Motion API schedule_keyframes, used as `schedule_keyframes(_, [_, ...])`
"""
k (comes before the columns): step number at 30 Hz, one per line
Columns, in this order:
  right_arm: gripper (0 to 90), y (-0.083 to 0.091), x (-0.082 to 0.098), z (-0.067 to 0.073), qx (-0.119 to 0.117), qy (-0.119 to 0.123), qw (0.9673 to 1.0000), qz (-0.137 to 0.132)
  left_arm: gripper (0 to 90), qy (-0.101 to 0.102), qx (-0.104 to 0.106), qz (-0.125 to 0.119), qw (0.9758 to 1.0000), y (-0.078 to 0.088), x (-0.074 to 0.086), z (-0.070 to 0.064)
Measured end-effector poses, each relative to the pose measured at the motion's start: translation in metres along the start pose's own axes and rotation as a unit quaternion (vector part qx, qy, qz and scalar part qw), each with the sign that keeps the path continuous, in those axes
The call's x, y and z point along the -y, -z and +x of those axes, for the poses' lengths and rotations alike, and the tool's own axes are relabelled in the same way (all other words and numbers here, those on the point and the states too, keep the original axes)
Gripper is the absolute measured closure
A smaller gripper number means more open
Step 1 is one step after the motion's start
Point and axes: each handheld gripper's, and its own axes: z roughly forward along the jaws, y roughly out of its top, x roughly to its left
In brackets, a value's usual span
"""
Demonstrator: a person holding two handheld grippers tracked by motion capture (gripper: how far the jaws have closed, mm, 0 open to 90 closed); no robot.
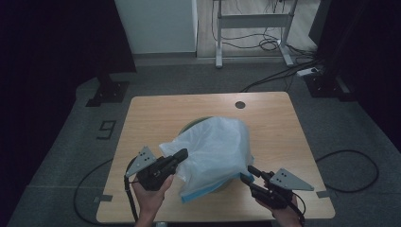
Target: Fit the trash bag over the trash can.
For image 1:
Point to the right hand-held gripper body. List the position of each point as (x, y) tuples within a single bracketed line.
[(274, 195)]

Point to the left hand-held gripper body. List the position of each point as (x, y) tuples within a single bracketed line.
[(151, 176)]

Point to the white plastic bag blue edge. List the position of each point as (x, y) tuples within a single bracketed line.
[(217, 151)]

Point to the person's left hand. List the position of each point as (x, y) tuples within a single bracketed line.
[(151, 201)]

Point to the person's right hand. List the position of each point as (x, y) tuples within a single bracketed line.
[(288, 217)]

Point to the grey tape piece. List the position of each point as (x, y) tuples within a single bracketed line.
[(104, 198), (322, 194)]

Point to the round dark table grommet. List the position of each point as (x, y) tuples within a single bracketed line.
[(240, 105)]

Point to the black stand base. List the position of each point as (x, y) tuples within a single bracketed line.
[(324, 86), (108, 93)]

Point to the white power strip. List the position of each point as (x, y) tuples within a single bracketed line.
[(307, 72)]

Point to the white cabinet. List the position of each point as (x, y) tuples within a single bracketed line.
[(156, 25)]

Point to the dark curtain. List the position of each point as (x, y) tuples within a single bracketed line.
[(365, 47), (47, 47)]

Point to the white desk frame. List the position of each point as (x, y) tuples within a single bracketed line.
[(252, 21)]

